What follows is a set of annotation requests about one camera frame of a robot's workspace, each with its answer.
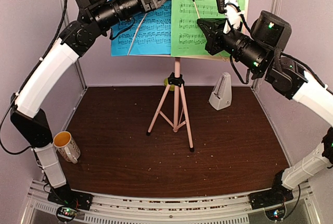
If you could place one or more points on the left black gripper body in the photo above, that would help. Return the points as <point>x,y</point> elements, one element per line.
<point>107,13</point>

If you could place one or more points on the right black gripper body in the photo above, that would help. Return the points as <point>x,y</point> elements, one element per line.
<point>251,53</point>

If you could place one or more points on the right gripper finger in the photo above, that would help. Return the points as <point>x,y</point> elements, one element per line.
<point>210,25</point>
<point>212,41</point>

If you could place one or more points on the green sheet music paper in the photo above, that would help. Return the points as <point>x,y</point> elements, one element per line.
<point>187,38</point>

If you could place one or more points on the blue sheet music paper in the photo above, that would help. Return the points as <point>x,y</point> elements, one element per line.
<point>152,38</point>

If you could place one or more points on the white metronome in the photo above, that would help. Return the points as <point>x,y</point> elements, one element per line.
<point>221,96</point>

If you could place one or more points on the pink music stand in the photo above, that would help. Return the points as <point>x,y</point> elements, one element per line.
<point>175,79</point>

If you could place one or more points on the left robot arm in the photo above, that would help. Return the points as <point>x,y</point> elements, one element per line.
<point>26,113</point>

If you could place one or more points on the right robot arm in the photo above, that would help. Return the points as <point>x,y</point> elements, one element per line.
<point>297,81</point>

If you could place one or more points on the green plastic bowl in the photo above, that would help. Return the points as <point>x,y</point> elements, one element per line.
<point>166,83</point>

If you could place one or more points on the white patterned mug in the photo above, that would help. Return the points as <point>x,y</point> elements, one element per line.
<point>67,147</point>

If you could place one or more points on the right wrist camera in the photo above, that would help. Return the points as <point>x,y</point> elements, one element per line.
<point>233,14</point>

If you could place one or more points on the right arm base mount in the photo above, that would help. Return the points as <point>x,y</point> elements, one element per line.
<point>274,201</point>

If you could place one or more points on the aluminium front rail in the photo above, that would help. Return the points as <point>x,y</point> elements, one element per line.
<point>230,208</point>

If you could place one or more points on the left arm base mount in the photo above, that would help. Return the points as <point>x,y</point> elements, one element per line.
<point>70,202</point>

